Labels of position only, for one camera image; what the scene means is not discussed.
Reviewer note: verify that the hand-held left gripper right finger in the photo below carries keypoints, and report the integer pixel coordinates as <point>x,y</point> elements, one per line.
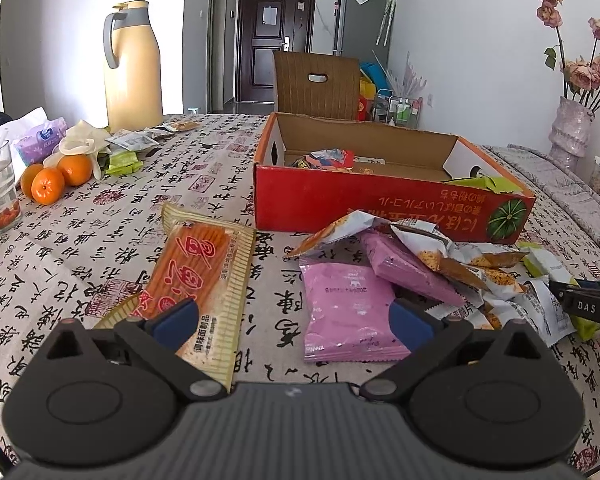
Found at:
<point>412,327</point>

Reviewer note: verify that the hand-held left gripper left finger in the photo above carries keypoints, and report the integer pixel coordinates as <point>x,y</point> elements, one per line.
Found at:
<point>172,327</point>

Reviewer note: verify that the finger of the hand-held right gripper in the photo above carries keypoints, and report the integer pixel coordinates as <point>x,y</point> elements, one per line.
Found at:
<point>595,286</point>

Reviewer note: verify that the grey white snack packet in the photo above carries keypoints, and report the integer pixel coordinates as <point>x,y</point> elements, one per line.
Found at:
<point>545,310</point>

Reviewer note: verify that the pink snack packet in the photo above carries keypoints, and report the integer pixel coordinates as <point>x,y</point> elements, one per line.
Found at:
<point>410,270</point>
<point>345,305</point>

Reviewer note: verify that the light green snack packet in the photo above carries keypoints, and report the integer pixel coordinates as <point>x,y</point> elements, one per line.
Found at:
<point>540,260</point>

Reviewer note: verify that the long orange snack packet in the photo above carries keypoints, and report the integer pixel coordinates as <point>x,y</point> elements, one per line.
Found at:
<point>200,270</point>

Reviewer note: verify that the pile of white crisp packets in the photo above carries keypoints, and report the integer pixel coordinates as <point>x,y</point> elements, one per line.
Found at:
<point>340,227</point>

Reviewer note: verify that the red cardboard box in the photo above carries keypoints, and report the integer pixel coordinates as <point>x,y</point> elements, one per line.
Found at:
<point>355,200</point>

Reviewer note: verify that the red chip bag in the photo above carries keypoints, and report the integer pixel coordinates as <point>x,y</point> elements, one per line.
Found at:
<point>330,157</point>

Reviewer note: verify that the grey floral cloth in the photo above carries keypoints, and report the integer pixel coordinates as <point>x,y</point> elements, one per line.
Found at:
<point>555,185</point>

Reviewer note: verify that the pink ribbed vase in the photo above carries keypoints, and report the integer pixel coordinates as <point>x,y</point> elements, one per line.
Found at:
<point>572,127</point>

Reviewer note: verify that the small green packet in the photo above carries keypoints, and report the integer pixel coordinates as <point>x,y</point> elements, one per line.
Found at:
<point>124,162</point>

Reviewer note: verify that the orange mandarin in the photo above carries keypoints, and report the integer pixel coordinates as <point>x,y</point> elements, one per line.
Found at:
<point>48,186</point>
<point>27,180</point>
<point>76,170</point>

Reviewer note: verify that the small white packet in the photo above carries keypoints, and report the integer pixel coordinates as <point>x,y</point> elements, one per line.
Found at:
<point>130,141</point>

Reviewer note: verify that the small grey packet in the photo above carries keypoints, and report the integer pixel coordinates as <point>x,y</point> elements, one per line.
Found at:
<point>155,134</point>

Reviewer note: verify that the small brown packet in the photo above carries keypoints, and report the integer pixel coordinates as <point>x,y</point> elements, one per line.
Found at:
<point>180,126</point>

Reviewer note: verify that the pale yellow peel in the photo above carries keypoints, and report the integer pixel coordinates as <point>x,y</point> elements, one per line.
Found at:
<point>80,142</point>

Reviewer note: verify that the dried pink rose bouquet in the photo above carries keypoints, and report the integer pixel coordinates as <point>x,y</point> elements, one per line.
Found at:
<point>585,70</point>

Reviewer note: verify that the red gift bag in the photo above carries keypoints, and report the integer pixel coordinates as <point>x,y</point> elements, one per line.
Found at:
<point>366,107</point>

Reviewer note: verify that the purple tissue pack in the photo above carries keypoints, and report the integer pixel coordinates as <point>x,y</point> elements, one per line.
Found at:
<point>40,142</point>

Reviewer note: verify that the yellow bag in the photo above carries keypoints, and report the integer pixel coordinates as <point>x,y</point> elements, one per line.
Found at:
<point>367,86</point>

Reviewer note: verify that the wooden chair back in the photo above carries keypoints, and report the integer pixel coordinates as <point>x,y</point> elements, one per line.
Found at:
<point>315,97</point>

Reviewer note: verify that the white feather decoration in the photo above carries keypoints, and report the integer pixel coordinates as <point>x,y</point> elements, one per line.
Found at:
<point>407,75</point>

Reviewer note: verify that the yellow thermos jug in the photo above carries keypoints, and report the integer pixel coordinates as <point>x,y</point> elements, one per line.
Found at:
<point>135,75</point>

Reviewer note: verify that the white tissue paper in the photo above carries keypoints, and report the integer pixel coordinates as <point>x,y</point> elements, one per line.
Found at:
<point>20,122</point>

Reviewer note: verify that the blue plastic item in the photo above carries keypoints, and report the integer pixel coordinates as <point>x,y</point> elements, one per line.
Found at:
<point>374,74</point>

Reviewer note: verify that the dark wooden door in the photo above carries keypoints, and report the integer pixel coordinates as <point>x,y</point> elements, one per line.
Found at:
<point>275,55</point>

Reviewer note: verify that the grey refrigerator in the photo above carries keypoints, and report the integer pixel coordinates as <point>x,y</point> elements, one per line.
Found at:
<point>362,25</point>

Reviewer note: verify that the folded umbrella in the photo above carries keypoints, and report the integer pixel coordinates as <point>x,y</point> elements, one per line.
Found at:
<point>386,15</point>

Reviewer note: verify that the wall outlet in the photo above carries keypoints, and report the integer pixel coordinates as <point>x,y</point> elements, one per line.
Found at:
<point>430,100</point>

